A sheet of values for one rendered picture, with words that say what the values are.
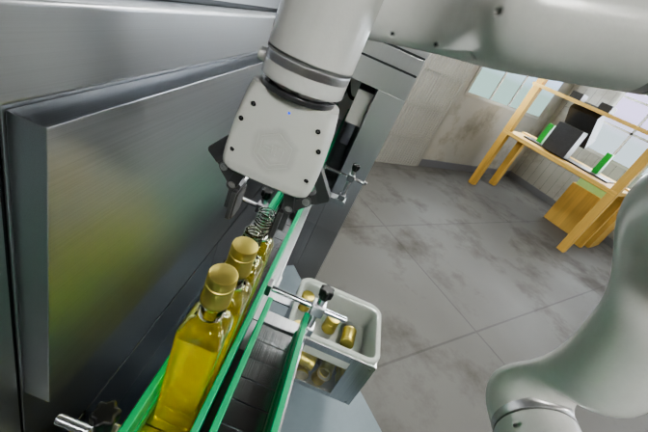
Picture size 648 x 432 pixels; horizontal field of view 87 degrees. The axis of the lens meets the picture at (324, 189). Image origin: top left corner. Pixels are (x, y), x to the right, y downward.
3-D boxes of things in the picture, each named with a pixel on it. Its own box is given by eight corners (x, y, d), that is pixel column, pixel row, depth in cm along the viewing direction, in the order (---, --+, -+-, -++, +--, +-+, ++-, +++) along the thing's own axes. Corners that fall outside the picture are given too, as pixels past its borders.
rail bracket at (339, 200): (309, 200, 134) (330, 149, 123) (348, 217, 134) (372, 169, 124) (306, 205, 129) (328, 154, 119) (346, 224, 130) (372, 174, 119)
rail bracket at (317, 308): (259, 304, 71) (278, 260, 66) (334, 336, 72) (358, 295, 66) (255, 314, 69) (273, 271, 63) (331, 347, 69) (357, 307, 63)
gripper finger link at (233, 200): (217, 162, 37) (203, 210, 40) (244, 174, 37) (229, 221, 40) (229, 152, 40) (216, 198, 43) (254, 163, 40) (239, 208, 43)
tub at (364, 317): (293, 296, 94) (304, 274, 90) (367, 328, 94) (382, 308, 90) (274, 349, 79) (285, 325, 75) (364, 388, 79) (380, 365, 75)
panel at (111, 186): (272, 142, 118) (306, 42, 102) (280, 146, 118) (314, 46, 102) (23, 392, 38) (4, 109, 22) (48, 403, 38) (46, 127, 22)
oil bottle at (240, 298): (194, 349, 59) (222, 260, 49) (224, 362, 59) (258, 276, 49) (175, 380, 54) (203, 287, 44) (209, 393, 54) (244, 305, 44)
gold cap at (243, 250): (229, 256, 47) (237, 231, 45) (254, 265, 47) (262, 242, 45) (219, 272, 44) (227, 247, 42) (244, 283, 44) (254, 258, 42)
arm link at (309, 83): (250, 40, 29) (240, 75, 30) (346, 84, 29) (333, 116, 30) (278, 37, 36) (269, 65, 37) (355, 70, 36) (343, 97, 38)
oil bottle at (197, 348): (173, 380, 54) (200, 287, 44) (206, 393, 54) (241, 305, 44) (151, 417, 49) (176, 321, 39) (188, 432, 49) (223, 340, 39)
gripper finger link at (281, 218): (283, 192, 37) (266, 237, 40) (310, 203, 37) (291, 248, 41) (291, 179, 40) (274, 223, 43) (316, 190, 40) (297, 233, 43)
